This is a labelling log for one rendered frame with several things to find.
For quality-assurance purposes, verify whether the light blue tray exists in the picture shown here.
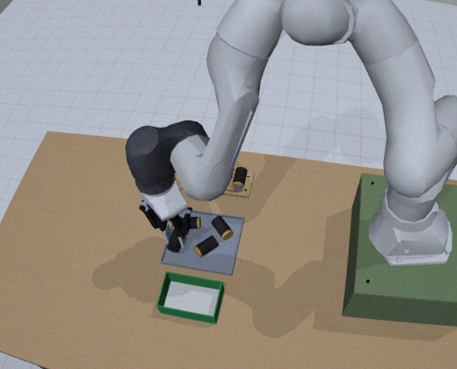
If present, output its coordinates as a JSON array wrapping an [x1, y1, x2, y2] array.
[[160, 210, 245, 276]]

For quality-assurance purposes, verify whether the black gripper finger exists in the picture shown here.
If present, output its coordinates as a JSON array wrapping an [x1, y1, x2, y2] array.
[[139, 200, 172, 244], [169, 207, 192, 247]]

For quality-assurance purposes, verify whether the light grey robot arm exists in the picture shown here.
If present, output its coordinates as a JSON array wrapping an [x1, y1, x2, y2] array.
[[125, 0, 457, 266]]

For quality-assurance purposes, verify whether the black battery with gold end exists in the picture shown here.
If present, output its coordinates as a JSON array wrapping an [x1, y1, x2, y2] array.
[[212, 216, 234, 240], [193, 236, 218, 258], [167, 228, 181, 253], [232, 167, 247, 190], [190, 217, 201, 229]]

